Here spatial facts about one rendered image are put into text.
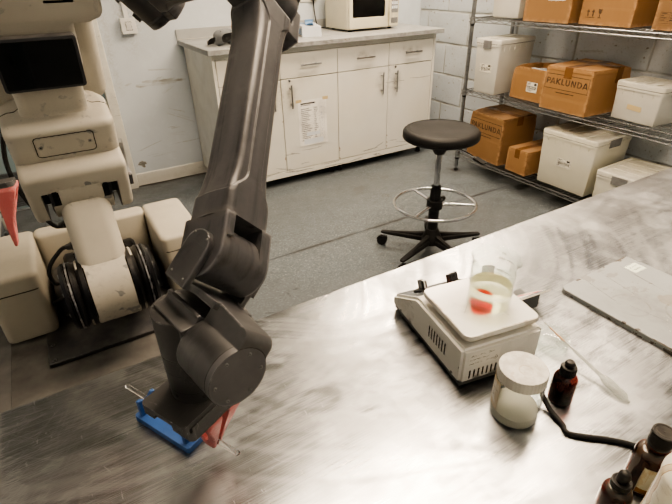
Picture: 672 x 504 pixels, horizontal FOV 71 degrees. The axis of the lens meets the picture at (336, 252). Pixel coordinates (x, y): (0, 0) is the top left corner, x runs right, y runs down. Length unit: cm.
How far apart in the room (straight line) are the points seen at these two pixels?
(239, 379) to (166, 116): 314
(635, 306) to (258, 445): 64
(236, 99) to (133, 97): 289
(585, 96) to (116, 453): 264
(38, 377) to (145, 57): 237
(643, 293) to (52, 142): 122
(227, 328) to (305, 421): 26
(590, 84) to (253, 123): 244
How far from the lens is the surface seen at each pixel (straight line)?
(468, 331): 65
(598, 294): 93
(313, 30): 328
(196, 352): 42
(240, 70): 58
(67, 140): 123
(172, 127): 352
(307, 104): 319
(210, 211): 47
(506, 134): 327
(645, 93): 283
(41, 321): 157
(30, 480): 70
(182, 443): 64
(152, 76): 344
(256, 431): 64
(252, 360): 42
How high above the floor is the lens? 125
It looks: 31 degrees down
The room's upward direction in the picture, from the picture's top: 1 degrees counter-clockwise
